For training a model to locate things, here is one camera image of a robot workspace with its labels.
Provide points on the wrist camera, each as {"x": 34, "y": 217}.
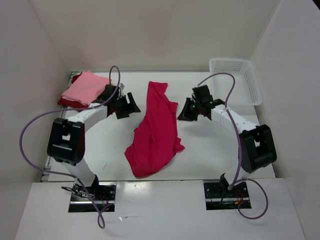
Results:
{"x": 202, "y": 94}
{"x": 108, "y": 91}

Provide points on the light pink t-shirt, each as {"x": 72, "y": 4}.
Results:
{"x": 97, "y": 85}

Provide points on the magenta t-shirt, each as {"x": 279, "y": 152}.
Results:
{"x": 155, "y": 141}

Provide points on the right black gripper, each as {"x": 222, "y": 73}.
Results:
{"x": 184, "y": 114}

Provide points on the dark red t-shirt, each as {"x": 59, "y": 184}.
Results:
{"x": 78, "y": 95}

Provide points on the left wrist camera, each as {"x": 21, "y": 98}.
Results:
{"x": 108, "y": 91}

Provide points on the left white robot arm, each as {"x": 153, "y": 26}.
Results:
{"x": 67, "y": 139}

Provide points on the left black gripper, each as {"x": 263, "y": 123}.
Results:
{"x": 130, "y": 108}

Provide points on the white plastic basket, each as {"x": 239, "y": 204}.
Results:
{"x": 246, "y": 91}

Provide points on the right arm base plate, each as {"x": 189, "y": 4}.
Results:
{"x": 217, "y": 199}

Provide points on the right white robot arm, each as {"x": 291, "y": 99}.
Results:
{"x": 256, "y": 148}

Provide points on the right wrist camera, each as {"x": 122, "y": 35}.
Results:
{"x": 202, "y": 94}

